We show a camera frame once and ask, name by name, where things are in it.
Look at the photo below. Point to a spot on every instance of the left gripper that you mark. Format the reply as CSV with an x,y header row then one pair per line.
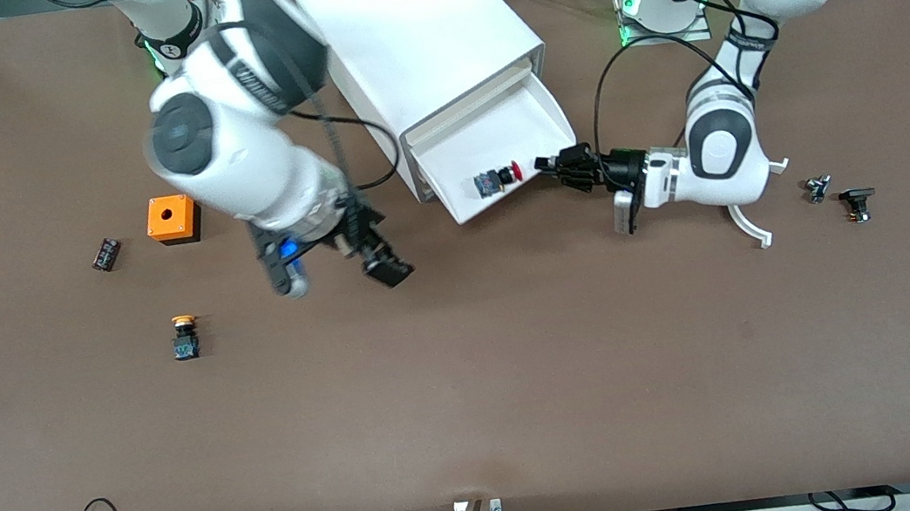
x,y
618,170

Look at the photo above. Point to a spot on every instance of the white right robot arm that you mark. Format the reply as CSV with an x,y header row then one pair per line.
x,y
231,153

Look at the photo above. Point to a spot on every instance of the white drawer cabinet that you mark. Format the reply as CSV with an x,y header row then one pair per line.
x,y
417,32

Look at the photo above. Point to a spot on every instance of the orange button enclosure box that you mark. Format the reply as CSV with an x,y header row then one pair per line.
x,y
170,215

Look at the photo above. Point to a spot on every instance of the white drawer tray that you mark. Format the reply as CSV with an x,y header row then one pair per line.
x,y
492,136

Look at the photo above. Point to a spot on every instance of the small grey metal component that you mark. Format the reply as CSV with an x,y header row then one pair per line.
x,y
818,189

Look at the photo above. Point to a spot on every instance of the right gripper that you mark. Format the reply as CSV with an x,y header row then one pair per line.
x,y
357,234

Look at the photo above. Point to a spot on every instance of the red mushroom push button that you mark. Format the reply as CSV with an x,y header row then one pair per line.
x,y
498,179

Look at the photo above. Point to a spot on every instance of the yellow mushroom push button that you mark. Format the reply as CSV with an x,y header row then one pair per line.
x,y
185,339

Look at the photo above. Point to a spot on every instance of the small black switch component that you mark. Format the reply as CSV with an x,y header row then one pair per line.
x,y
857,201

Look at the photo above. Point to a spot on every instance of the dark cylindrical capacitor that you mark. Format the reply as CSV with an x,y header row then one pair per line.
x,y
106,254

